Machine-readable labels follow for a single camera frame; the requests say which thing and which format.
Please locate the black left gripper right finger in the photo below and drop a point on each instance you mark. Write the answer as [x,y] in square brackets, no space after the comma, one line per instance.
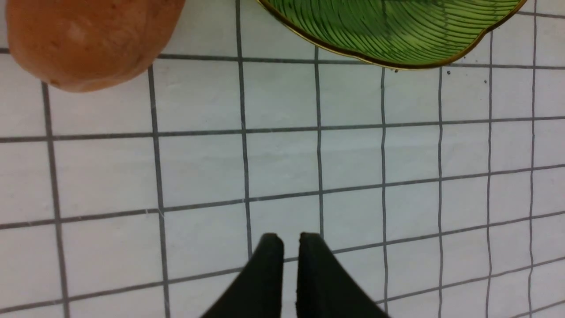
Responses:
[324,288]

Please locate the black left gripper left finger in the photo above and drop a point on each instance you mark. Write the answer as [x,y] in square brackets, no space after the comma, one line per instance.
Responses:
[256,291]

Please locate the green glass plate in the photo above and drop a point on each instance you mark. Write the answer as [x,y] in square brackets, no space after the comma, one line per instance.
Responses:
[397,34]

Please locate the brown potato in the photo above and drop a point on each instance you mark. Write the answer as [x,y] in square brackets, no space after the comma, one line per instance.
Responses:
[88,45]

